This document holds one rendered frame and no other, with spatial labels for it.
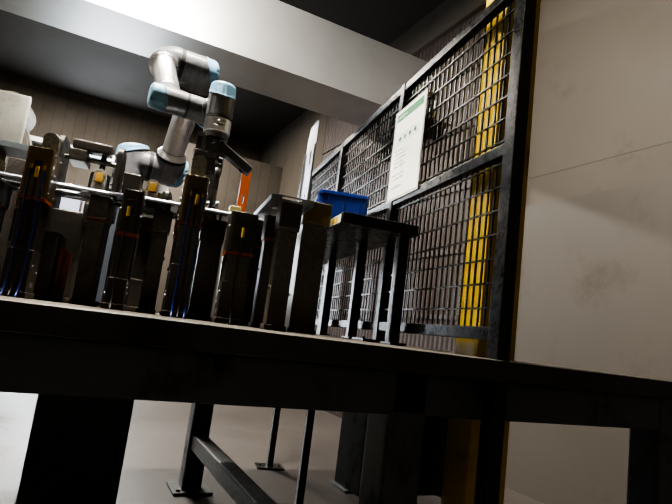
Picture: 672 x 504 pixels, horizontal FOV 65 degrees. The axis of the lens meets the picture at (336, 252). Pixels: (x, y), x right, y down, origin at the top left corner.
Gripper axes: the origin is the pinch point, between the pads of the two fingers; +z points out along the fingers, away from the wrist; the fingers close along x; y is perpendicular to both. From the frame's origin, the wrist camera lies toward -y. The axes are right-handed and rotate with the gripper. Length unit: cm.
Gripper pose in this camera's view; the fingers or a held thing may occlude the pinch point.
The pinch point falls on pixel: (212, 204)
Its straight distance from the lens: 154.0
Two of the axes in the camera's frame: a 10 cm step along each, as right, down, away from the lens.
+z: -1.2, 9.8, -1.5
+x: 3.0, -1.0, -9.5
